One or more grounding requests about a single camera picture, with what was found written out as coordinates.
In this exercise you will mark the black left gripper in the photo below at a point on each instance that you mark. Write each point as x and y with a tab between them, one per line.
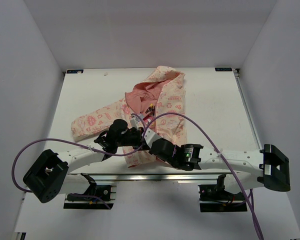
138	132

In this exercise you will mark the pink and cream printed jacket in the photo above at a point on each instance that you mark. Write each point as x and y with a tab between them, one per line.
159	100

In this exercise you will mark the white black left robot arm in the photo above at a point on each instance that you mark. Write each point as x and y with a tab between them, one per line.
52	173

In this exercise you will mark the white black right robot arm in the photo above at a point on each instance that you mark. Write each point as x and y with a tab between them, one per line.
267	167

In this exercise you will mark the blue label sticker left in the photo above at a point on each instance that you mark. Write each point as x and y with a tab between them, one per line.
74	71

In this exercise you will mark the blue label sticker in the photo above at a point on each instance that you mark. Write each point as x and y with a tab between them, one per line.
74	71
223	69

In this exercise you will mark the blue label sticker right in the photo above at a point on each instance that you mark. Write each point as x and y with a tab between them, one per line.
223	69

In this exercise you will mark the aluminium table edge rail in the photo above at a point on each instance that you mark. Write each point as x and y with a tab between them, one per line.
188	177

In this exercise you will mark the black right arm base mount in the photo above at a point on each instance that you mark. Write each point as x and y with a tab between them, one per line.
214	199

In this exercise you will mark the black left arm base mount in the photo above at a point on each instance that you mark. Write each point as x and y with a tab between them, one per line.
99	197

